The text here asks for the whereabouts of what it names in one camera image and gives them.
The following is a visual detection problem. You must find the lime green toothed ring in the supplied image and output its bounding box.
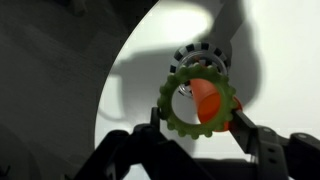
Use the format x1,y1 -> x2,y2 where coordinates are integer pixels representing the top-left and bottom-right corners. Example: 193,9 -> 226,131
156,63 -> 238,140

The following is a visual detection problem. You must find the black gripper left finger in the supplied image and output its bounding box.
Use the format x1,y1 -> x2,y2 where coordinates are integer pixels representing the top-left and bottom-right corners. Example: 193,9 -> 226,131
150,107 -> 161,128

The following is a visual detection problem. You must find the orange peg ring holder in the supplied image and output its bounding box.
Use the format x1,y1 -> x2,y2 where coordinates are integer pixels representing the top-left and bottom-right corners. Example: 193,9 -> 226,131
170,42 -> 230,124

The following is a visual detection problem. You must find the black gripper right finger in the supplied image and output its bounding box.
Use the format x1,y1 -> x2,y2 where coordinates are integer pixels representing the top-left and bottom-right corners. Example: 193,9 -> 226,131
230,110 -> 320,180

